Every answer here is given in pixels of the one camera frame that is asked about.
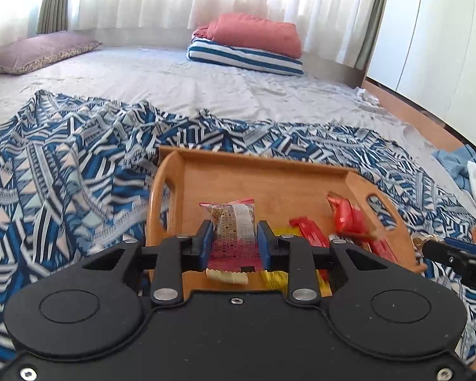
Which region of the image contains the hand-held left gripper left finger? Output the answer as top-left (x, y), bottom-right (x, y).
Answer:
top-left (81, 219), bottom-right (215, 306)

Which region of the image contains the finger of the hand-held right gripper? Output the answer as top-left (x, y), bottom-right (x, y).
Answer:
top-left (443, 237), bottom-right (476, 258)
top-left (420, 240), bottom-right (474, 274)

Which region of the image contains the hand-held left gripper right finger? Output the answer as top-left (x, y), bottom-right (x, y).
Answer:
top-left (257, 220), bottom-right (385, 306)

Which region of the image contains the peanut packet with clear window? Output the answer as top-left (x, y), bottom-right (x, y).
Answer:
top-left (199, 198), bottom-right (262, 272)

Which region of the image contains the yellow snack packet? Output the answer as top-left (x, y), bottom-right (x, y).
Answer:
top-left (261, 226), bottom-right (302, 291)

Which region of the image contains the beige nougat packet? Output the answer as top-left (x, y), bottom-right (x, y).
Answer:
top-left (205, 268), bottom-right (249, 286)

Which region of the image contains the bright red nut packet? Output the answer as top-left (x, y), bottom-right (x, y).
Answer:
top-left (289, 216), bottom-right (331, 249)

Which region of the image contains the long red stick packet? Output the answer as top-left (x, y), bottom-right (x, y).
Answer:
top-left (353, 238), bottom-right (403, 264)

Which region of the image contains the wooden tray with handles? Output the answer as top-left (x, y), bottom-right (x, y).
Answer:
top-left (145, 146), bottom-right (427, 300)

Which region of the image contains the dark red snack packet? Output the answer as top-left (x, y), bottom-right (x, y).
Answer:
top-left (326, 191), bottom-right (377, 239)

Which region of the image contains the light blue cloth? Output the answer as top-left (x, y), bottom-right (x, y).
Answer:
top-left (432, 143), bottom-right (476, 191)

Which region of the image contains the blue white patterned blanket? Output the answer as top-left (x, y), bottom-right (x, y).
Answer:
top-left (0, 89), bottom-right (476, 366)

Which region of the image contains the grey bed sheet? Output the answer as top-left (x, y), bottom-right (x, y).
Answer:
top-left (0, 43), bottom-right (461, 159)

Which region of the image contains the blue white striped pillow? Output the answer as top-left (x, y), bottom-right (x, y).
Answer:
top-left (186, 37), bottom-right (304, 77)

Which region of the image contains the white wardrobe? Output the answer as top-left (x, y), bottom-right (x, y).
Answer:
top-left (365, 0), bottom-right (476, 144)

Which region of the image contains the red pillow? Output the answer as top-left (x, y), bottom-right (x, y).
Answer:
top-left (192, 13), bottom-right (303, 58)

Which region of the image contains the green curtain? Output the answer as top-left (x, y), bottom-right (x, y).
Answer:
top-left (355, 0), bottom-right (393, 70)
top-left (36, 0), bottom-right (71, 34)

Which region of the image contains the white sheer curtain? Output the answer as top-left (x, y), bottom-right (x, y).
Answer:
top-left (0, 0), bottom-right (381, 48)

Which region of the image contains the purple pillow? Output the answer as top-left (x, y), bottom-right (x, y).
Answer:
top-left (0, 32), bottom-right (103, 77)

